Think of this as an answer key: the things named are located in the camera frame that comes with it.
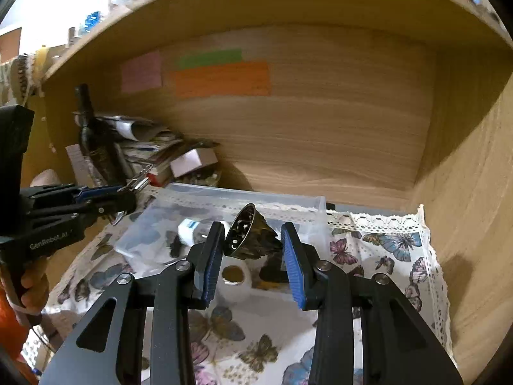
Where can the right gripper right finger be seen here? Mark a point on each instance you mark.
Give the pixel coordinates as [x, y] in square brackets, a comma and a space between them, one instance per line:
[314, 283]

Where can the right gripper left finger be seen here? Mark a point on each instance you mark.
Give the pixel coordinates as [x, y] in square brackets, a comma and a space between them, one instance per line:
[206, 258]

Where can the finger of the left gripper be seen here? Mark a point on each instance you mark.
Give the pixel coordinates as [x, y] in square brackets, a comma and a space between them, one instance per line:
[88, 192]
[88, 207]

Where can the black round bell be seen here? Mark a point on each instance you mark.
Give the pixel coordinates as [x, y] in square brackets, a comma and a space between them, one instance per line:
[250, 236]

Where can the person's left hand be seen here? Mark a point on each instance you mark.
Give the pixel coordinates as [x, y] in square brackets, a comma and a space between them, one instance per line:
[37, 288]

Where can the white charger plug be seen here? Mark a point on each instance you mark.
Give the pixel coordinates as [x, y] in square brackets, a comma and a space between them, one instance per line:
[193, 232]

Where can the white thermometer device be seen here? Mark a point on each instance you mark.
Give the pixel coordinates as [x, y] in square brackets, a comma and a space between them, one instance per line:
[234, 280]

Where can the clear plastic storage box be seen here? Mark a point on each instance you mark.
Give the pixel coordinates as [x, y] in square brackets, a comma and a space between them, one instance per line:
[146, 243]

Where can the dark wine bottle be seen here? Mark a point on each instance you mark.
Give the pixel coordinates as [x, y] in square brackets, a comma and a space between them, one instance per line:
[96, 141]

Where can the stack of papers and magazines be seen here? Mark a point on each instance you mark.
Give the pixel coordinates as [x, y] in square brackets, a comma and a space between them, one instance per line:
[146, 147]

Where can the butterfly print tablecloth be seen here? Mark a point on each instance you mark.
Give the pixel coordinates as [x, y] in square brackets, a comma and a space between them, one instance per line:
[266, 339]

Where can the small white cardboard box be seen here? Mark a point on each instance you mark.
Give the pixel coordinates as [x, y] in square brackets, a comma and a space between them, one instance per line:
[192, 160]

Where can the pink sticky note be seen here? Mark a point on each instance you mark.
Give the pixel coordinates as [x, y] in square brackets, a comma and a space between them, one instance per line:
[142, 73]

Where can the orange sticky note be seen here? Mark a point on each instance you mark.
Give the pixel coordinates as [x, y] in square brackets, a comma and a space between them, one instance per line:
[239, 79]

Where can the green sticky note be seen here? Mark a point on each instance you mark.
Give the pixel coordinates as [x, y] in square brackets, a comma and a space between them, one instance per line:
[205, 59]

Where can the wooden shelf board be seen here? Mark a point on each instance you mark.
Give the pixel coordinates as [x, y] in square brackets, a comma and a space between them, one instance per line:
[146, 24]

